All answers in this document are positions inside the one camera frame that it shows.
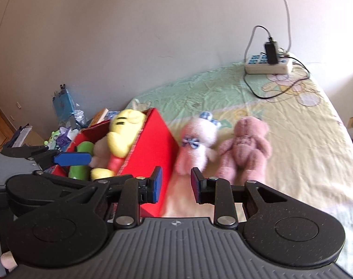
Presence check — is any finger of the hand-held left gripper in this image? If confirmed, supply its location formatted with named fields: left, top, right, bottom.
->
left=0, top=145, right=49, bottom=158
left=25, top=148, right=93, bottom=170

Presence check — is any pink plush bear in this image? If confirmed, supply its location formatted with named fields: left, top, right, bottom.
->
left=217, top=116, right=273, bottom=185

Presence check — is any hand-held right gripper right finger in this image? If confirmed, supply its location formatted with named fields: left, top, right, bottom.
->
left=191, top=167, right=289, bottom=229

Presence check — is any red cardboard box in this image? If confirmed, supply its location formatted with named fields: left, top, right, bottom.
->
left=50, top=107, right=179, bottom=218

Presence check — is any blue paper bag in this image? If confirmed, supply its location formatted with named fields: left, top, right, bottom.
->
left=52, top=84, right=76, bottom=123

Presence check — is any stack of papers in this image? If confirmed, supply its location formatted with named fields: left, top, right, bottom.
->
left=3, top=124, right=33, bottom=149

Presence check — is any yellow plush toy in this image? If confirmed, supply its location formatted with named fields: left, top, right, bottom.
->
left=90, top=109, right=148, bottom=181

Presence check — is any purple tissue pack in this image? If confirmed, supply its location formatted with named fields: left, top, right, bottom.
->
left=56, top=126, right=78, bottom=149

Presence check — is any black power adapter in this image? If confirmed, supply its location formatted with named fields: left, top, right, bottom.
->
left=265, top=36, right=279, bottom=65

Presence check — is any person's left hand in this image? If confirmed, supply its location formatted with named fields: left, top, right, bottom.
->
left=0, top=251, right=18, bottom=271

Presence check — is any green frog toy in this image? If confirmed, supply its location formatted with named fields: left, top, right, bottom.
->
left=43, top=130, right=61, bottom=149

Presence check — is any white power cable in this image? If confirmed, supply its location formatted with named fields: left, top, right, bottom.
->
left=275, top=0, right=291, bottom=54

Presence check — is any black adapter cable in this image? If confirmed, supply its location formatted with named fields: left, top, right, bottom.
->
left=243, top=26, right=311, bottom=99

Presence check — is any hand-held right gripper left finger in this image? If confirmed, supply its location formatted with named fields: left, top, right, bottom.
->
left=57, top=166, right=163, bottom=229

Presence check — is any white plush rabbit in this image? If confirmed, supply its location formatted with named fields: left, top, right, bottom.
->
left=173, top=111, right=223, bottom=176

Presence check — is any green plush toy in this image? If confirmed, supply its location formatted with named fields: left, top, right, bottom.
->
left=67, top=141, right=93, bottom=181

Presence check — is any white power strip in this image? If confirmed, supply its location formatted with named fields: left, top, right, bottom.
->
left=245, top=53, right=294, bottom=74

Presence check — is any yellow cover book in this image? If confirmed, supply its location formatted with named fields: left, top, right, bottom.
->
left=88, top=108, right=110, bottom=127

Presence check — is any clear plastic bag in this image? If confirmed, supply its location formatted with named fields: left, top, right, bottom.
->
left=67, top=109, right=88, bottom=130

